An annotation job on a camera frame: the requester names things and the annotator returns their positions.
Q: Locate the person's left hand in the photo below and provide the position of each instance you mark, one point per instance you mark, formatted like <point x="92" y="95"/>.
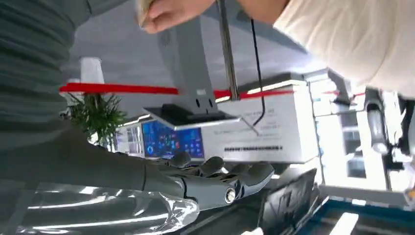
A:
<point x="175" y="13"/>

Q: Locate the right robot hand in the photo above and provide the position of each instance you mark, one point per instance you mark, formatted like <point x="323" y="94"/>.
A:
<point x="97" y="165"/>

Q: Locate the clear plastic wrap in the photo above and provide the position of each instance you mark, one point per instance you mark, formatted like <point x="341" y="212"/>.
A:
<point x="113" y="211"/>

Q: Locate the green potted plant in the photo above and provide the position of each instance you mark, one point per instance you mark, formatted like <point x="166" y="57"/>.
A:
<point x="97" y="116"/>

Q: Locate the grey kiosk stand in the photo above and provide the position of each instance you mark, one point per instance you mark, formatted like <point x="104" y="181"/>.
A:
<point x="188" y="71"/>

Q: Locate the blue display screen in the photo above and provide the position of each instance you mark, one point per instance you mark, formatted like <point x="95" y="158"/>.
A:
<point x="168" y="139"/>

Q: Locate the red floor line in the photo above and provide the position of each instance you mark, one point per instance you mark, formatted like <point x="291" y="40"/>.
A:
<point x="123" y="88"/>

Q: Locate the white plant pot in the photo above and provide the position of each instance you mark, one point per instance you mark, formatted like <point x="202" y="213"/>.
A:
<point x="92" y="71"/>

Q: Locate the white counter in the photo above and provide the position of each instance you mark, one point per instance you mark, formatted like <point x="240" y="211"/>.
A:
<point x="285" y="129"/>

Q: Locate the person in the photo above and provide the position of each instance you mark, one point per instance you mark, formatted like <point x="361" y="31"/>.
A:
<point x="356" y="39"/>

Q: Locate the grey laptop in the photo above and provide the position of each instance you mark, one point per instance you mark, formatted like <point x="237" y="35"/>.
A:
<point x="288" y="201"/>

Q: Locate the white shelf unit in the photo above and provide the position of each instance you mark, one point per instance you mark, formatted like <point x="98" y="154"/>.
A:
<point x="350" y="142"/>

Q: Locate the blue framed panel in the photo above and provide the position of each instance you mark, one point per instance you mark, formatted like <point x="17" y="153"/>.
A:
<point x="373" y="220"/>

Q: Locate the chrome stanchion post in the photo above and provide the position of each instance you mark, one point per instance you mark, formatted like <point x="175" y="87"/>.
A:
<point x="228" y="48"/>

